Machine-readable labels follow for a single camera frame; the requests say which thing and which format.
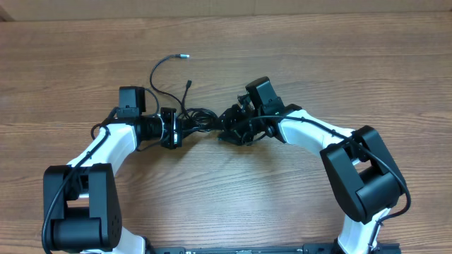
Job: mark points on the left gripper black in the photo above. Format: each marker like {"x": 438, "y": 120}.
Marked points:
{"x": 169, "y": 128}

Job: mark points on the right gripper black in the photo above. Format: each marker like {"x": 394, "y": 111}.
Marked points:
{"x": 232, "y": 124}

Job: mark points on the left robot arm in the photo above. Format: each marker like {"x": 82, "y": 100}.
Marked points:
{"x": 81, "y": 206}

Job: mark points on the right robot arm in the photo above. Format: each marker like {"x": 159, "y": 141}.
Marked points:
{"x": 364, "y": 177}

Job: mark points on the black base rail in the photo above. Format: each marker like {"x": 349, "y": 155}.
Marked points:
{"x": 243, "y": 250}

